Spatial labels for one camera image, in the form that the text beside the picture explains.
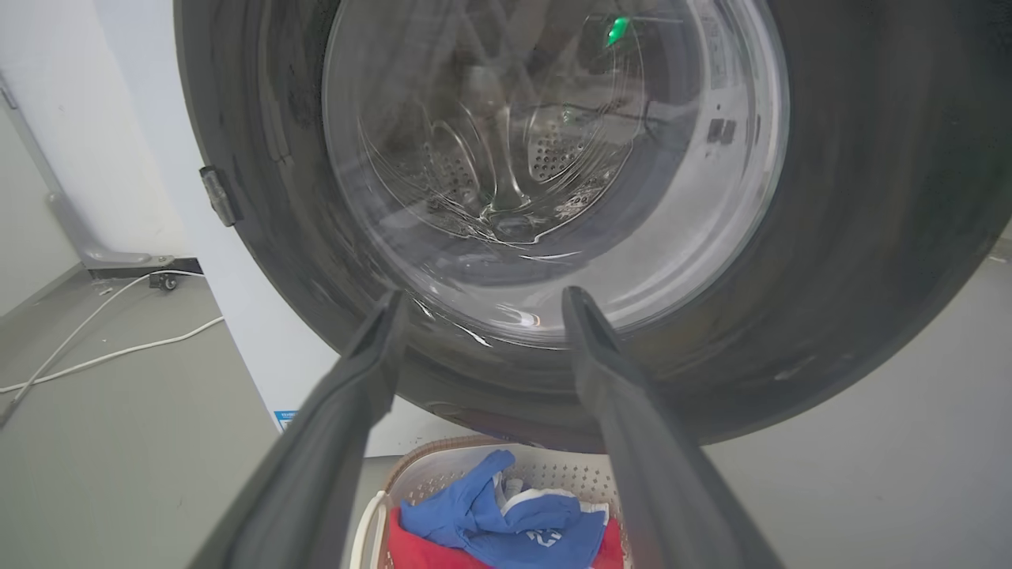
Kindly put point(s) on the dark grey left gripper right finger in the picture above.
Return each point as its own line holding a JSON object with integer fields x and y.
{"x": 656, "y": 466}

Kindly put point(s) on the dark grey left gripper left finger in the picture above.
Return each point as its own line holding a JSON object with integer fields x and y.
{"x": 316, "y": 458}

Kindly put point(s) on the round dark washing machine door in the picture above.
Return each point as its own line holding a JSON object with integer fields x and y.
{"x": 870, "y": 197}

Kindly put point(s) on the white washing machine body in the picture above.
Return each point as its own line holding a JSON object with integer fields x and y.
{"x": 261, "y": 332}

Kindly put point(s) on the white perforated laundry basket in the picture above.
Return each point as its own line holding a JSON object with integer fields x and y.
{"x": 443, "y": 474}

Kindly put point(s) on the red garment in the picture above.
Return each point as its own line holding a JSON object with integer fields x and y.
{"x": 427, "y": 549}

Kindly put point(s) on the blue garment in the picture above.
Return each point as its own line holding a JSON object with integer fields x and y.
{"x": 506, "y": 521}

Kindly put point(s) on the grey floor bracket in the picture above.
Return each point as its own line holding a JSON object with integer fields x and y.
{"x": 71, "y": 221}

